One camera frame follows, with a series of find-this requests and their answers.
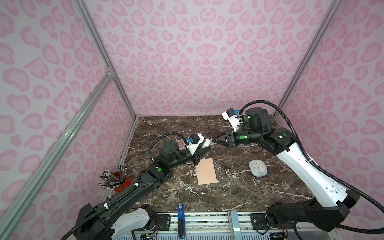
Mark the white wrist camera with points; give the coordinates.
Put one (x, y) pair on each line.
(195, 141)
(233, 117)

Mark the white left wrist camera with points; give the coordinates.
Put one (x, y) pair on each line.
(195, 141)

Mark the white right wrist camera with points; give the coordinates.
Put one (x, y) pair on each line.
(233, 117)

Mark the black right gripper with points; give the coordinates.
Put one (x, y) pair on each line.
(231, 138)

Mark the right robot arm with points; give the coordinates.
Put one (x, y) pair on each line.
(264, 123)

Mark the peach pink envelope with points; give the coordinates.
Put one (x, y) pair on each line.
(206, 173)

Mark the blue black tool on rail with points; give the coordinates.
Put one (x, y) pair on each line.
(181, 223)

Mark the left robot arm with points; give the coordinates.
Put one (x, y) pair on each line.
(101, 222)

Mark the white glue stick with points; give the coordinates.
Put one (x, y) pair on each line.
(207, 143)

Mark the pink desk calculator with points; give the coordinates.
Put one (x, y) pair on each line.
(181, 144)

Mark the red pencil holder cup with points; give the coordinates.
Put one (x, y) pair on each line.
(124, 185)

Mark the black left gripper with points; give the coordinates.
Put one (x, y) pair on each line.
(198, 155)

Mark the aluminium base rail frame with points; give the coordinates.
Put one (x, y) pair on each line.
(230, 225)

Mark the white round clock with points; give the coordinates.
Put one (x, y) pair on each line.
(258, 168)

